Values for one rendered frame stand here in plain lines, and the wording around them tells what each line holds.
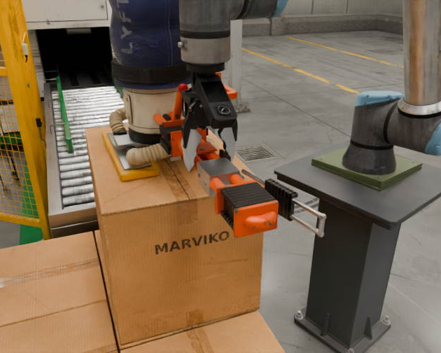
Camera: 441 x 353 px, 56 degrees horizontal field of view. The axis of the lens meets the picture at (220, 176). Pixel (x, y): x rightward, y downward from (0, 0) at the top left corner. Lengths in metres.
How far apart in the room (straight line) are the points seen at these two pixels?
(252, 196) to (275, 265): 1.67
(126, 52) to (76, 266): 0.74
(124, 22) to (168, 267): 0.61
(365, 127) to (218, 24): 0.89
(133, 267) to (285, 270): 1.37
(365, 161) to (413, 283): 1.01
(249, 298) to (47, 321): 0.57
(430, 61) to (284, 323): 1.25
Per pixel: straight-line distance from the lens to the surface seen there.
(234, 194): 0.67
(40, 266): 1.53
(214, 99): 0.74
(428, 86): 1.37
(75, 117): 3.00
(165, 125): 0.99
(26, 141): 2.37
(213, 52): 0.75
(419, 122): 1.40
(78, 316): 1.31
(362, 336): 1.99
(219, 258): 1.09
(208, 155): 0.86
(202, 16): 0.74
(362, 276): 1.69
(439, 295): 2.38
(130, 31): 1.08
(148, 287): 1.09
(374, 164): 1.54
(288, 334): 1.97
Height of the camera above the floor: 1.41
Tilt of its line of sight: 26 degrees down
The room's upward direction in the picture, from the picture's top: straight up
